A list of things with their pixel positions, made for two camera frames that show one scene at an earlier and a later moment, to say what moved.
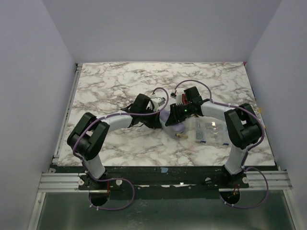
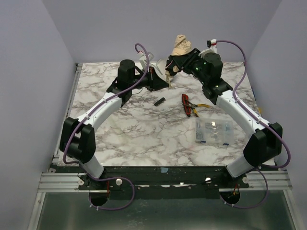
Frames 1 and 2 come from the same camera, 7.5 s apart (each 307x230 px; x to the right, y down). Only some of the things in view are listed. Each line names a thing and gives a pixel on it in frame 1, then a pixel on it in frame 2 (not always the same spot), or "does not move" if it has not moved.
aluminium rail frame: x=60 y=182 does not move
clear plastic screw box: x=210 y=130 does not move
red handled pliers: x=184 y=99 does not move
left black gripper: x=153 y=120 -> x=151 y=80
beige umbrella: x=182 y=136 -> x=182 y=45
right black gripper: x=172 y=116 -> x=181 y=63
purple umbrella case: x=173 y=130 -> x=154 y=81
